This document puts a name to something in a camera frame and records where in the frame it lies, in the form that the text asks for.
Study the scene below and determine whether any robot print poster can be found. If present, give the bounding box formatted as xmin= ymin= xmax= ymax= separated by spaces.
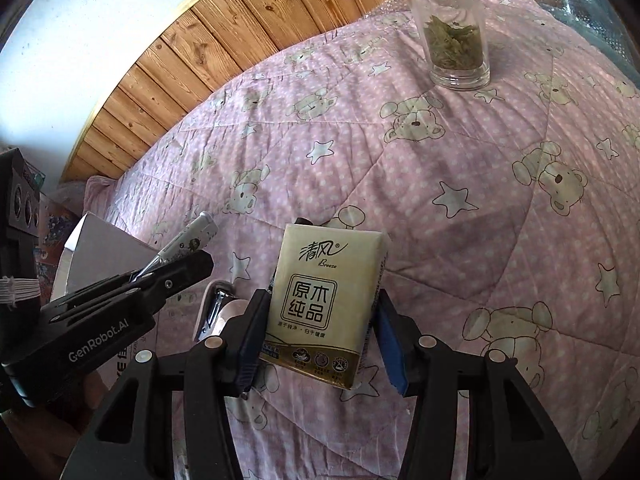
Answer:
xmin=37 ymin=192 xmax=86 ymax=286

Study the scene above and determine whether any beige tissue pack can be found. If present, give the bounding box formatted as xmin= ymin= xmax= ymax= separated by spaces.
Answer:
xmin=257 ymin=224 xmax=391 ymax=391

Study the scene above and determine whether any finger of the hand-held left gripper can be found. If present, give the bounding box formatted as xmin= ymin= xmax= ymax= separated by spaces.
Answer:
xmin=52 ymin=259 xmax=173 ymax=312
xmin=65 ymin=251 xmax=215 ymax=332

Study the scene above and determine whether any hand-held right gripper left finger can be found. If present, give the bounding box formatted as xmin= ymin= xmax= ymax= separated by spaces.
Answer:
xmin=65 ymin=289 xmax=272 ymax=480

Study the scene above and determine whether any pink bear print blanket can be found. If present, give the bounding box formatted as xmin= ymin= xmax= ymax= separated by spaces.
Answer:
xmin=82 ymin=0 xmax=640 ymax=480

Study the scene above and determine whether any wooden headboard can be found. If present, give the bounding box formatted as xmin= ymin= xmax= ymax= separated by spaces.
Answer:
xmin=60 ymin=0 xmax=418 ymax=183

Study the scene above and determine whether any small pink stapler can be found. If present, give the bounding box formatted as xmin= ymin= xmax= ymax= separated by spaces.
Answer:
xmin=192 ymin=281 xmax=251 ymax=345

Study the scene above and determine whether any white cardboard box yellow tape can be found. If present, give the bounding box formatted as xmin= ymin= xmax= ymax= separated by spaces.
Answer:
xmin=62 ymin=212 xmax=158 ymax=297

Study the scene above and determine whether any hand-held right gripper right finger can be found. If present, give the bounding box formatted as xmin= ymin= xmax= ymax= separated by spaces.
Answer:
xmin=377 ymin=291 xmax=581 ymax=480

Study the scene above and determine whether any bubble wrap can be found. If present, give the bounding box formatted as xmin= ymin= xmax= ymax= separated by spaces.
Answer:
xmin=477 ymin=0 xmax=640 ymax=68

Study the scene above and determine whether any glass bottle with tea leaves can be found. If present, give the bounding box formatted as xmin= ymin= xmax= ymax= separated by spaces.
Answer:
xmin=400 ymin=0 xmax=493 ymax=92

